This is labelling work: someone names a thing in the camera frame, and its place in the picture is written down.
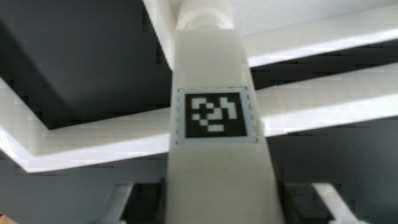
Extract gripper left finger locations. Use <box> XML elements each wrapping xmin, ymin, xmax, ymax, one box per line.
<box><xmin>88</xmin><ymin>180</ymin><xmax>165</xmax><ymax>224</ymax></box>

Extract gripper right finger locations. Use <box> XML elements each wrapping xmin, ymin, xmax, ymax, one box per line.
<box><xmin>277</xmin><ymin>182</ymin><xmax>369</xmax><ymax>224</ymax></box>

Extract white desk tabletop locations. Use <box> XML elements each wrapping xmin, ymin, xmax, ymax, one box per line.
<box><xmin>142</xmin><ymin>0</ymin><xmax>398</xmax><ymax>66</ymax></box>

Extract white desk leg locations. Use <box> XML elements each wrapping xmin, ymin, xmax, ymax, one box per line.
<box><xmin>165</xmin><ymin>0</ymin><xmax>284</xmax><ymax>224</ymax></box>

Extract white L-shaped wall fence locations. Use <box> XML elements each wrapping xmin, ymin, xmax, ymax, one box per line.
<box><xmin>0</xmin><ymin>63</ymin><xmax>398</xmax><ymax>173</ymax></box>

